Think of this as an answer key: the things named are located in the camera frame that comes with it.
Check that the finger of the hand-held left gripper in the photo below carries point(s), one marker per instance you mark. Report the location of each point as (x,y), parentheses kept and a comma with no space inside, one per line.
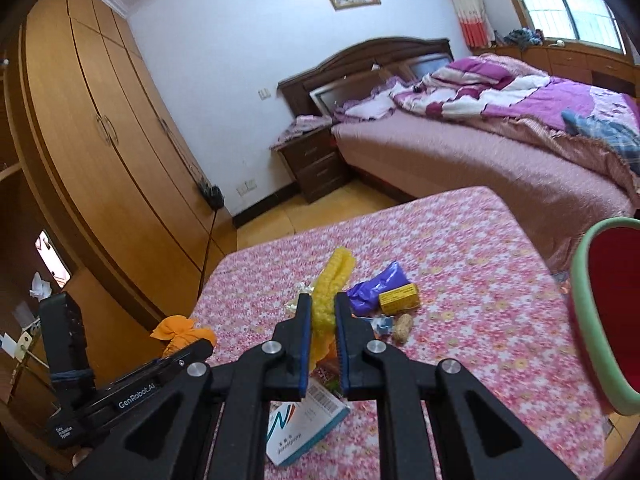
(192,351)

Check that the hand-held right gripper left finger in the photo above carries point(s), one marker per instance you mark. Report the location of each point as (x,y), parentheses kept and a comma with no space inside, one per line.
(302,352)

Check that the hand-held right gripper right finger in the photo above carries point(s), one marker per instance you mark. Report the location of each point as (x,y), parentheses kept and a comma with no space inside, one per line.
(342,352)

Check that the peanut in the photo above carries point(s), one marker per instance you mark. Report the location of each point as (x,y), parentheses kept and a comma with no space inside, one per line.
(402,327)

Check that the yellow foam fruit net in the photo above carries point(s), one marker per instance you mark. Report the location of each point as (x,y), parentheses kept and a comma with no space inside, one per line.
(332,280)

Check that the purple plastic bag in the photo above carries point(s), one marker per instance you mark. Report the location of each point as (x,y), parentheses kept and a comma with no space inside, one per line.
(372,285)

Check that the small yellow cardboard box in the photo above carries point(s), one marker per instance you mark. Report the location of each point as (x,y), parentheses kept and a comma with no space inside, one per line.
(400,300)

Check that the white and teal medicine box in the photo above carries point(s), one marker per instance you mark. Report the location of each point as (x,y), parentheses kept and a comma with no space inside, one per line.
(300,435)

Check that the red bin with green rim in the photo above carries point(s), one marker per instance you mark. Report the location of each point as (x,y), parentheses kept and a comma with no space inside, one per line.
(615,310)

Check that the orange snack wrapper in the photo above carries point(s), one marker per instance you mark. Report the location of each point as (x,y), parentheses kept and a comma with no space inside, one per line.
(325,355)

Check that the small blue wrapper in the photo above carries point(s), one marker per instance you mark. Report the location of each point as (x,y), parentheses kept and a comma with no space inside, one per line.
(382,325)

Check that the white tissue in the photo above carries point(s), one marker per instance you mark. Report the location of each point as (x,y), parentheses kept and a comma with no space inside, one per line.
(40,287)

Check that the black power strip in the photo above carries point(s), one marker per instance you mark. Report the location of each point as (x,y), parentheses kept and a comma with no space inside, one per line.
(211,194)

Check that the dark wooden nightstand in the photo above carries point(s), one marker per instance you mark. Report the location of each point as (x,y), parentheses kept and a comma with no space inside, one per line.
(315,165)

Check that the light wooden wardrobe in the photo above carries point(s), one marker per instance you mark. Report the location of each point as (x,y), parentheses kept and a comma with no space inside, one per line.
(100,135)

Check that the bed with pink sheet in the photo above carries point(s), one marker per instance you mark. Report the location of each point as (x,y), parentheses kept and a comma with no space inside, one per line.
(450,160)

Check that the pink cloth on nightstand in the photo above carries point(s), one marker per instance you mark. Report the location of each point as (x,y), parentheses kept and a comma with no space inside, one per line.
(300,127)

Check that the white frilled pillow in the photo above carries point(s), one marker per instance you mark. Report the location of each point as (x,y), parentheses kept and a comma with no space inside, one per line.
(370,107)

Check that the dark wooden headboard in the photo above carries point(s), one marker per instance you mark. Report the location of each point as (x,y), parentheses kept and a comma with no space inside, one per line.
(350,70)

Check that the purple and white quilt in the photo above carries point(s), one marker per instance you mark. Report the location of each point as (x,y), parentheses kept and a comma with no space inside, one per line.
(475,75)

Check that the blue plaid cloth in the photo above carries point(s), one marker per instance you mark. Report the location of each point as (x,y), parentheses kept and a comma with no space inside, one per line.
(600,130)

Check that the pile of dark clothes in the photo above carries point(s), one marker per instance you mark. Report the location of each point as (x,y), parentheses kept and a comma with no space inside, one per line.
(522,37)

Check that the white and red curtain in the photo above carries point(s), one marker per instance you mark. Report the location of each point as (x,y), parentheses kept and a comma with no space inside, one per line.
(470,10)

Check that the wooden desk cabinet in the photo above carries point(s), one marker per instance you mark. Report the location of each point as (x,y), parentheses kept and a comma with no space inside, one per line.
(570,60)

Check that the white wall socket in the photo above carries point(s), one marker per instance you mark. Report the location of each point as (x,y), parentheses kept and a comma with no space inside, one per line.
(246,187)

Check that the white light switch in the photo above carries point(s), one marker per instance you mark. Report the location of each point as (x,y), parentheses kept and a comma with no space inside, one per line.
(263,93)

